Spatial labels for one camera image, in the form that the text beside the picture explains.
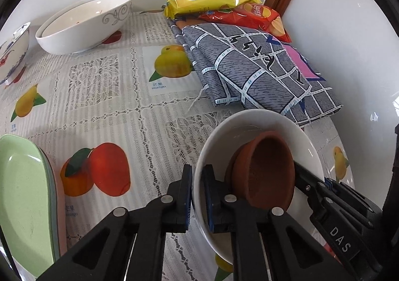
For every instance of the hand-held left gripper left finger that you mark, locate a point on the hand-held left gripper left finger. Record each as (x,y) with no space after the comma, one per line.
(187,196)

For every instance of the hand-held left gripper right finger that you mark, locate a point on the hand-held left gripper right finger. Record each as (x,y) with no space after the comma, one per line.
(208,200)

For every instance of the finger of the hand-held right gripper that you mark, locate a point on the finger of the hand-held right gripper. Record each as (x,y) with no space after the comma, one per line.
(308,196)
(308,175)

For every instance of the small brown bowl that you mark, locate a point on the small brown bowl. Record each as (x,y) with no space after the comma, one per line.
(231,172)
(265,172)

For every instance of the plain white bowl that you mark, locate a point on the plain white bowl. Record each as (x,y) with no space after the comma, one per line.
(224,140)

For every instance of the light green square plate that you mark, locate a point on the light green square plate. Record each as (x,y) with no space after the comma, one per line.
(21,193)

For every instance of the grey checked cloth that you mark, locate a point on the grey checked cloth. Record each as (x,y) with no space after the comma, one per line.
(249,66)

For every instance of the fruit print lace tablecloth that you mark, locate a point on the fruit print lace tablecloth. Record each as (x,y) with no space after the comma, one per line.
(109,87)

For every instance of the red chip bag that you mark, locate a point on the red chip bag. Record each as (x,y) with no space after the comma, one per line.
(258,16)

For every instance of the large white patterned bowl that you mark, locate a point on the large white patterned bowl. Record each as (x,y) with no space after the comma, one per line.
(78,41)

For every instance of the blue and white footed bowl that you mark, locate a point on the blue and white footed bowl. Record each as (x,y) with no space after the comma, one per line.
(15,50)

